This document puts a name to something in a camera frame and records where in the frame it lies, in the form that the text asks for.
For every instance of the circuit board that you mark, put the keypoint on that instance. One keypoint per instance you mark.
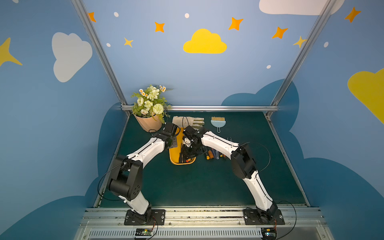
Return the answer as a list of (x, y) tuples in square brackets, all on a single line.
[(269, 234), (143, 233)]

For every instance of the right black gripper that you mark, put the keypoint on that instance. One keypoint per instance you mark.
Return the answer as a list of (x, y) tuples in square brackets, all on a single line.
[(186, 149)]

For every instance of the beige work glove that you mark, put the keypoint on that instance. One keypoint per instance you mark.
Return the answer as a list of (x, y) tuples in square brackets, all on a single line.
[(183, 122)]

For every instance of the pink pot with flowers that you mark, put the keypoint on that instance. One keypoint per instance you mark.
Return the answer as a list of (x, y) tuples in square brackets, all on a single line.
[(151, 108)]

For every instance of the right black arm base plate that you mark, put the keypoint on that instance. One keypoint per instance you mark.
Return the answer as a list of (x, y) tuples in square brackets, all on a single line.
[(259, 217)]

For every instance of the aluminium front rail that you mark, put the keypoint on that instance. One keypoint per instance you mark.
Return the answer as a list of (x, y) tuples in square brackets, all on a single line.
[(204, 223)]

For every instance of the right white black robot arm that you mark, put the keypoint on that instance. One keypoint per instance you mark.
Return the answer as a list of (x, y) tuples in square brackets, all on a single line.
[(243, 165)]

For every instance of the yellow plastic storage box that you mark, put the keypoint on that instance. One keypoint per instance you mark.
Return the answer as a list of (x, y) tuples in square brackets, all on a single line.
[(175, 153)]

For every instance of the orange brown handle screwdriver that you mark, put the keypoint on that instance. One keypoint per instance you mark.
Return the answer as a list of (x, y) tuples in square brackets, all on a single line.
[(211, 155)]

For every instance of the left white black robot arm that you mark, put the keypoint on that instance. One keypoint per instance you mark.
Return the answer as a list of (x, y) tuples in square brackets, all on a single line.
[(126, 177)]

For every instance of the left aluminium frame post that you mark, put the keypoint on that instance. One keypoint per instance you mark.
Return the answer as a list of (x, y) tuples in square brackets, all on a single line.
[(88, 25)]

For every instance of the left circuit board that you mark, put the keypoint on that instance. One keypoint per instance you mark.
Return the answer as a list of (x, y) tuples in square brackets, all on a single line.
[(143, 233)]

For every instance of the small blue brush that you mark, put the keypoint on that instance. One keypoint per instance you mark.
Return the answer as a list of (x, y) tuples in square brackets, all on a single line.
[(218, 123)]

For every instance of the aluminium back frame bar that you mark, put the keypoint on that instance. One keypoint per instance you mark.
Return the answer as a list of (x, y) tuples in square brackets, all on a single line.
[(222, 108)]

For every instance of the right aluminium frame post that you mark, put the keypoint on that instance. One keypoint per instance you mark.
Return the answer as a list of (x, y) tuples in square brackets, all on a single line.
[(318, 26)]

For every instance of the right circuit board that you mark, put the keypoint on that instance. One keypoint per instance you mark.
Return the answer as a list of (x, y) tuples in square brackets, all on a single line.
[(269, 234)]

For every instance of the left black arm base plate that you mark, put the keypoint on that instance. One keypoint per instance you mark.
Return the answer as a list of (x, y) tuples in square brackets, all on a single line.
[(150, 217)]

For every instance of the aluminium frame post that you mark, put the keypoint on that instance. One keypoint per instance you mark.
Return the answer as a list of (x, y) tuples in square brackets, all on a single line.
[(88, 25), (318, 26)]

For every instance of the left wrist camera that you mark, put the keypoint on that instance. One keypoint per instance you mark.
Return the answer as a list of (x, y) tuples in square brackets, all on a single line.
[(170, 129)]

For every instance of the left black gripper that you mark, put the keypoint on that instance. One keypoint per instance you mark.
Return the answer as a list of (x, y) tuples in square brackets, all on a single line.
[(173, 141)]

